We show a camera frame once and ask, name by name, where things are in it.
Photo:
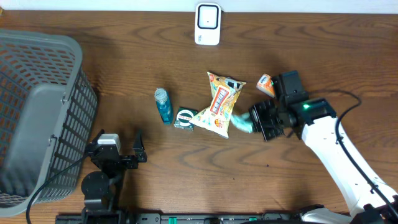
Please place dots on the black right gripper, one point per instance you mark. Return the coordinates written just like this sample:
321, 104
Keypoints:
255, 111

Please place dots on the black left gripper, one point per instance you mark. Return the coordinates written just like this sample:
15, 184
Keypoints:
131, 162

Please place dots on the light teal wipes packet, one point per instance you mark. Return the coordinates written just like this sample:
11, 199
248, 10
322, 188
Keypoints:
242, 122

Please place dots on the yellow snack bag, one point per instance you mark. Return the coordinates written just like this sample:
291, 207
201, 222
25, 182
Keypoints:
225, 91

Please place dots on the teal liquid bottle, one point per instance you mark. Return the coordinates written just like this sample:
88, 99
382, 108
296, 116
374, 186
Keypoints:
164, 105

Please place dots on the small dark green box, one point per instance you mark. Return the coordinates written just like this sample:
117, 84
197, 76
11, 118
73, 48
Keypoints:
183, 117

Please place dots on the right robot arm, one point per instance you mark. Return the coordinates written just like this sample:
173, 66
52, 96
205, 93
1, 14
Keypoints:
316, 123

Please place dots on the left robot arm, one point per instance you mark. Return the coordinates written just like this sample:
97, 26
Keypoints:
102, 188

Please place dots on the white barcode scanner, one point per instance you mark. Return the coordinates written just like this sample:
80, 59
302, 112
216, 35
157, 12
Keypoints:
207, 24

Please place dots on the grey plastic shopping basket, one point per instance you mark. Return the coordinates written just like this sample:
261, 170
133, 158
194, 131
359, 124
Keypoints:
47, 112

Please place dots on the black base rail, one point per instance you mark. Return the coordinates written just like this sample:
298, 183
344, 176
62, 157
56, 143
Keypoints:
217, 218

